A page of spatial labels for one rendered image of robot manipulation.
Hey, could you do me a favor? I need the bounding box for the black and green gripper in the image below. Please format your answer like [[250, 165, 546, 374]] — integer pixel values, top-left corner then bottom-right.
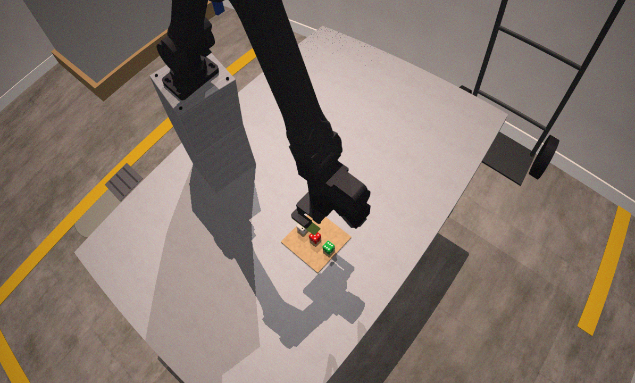
[[291, 187, 328, 235]]

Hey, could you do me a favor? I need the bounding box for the tan mat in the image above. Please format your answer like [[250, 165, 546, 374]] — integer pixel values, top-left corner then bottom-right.
[[281, 215, 351, 273]]

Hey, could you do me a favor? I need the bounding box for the red die with white pips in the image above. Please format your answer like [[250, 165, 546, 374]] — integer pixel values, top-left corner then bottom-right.
[[309, 233, 321, 244]]

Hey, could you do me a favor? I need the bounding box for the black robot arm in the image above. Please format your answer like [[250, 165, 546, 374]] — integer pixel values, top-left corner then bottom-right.
[[156, 0, 371, 229]]

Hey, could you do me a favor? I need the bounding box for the green die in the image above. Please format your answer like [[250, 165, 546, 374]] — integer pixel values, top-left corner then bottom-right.
[[322, 241, 335, 255]]

